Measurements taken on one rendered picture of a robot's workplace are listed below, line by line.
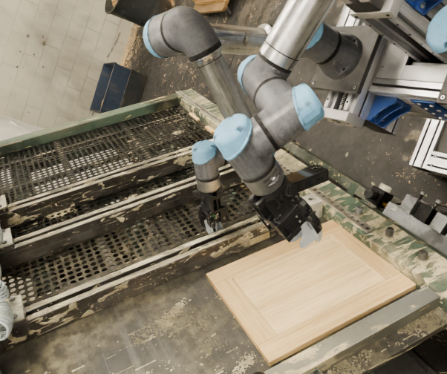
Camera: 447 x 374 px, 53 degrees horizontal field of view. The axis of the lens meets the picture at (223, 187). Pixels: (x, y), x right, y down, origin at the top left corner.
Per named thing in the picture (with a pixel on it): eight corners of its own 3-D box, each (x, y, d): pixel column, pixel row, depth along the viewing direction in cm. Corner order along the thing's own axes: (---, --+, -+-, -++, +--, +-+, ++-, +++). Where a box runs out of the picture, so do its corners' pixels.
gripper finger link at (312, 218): (307, 229, 97) (289, 204, 92) (312, 223, 97) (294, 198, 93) (321, 237, 93) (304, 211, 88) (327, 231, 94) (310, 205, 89)
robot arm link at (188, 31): (209, -11, 112) (285, 151, 133) (186, -1, 121) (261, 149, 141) (174, 10, 107) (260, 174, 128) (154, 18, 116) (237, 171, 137)
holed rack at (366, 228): (373, 229, 144) (373, 228, 144) (367, 233, 143) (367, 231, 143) (180, 91, 273) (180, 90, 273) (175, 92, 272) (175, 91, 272)
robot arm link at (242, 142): (255, 120, 75) (214, 149, 76) (285, 164, 81) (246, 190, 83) (243, 102, 82) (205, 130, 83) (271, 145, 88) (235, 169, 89)
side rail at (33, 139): (181, 113, 271) (178, 96, 265) (-13, 171, 234) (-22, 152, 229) (176, 110, 277) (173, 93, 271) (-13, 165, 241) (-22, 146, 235)
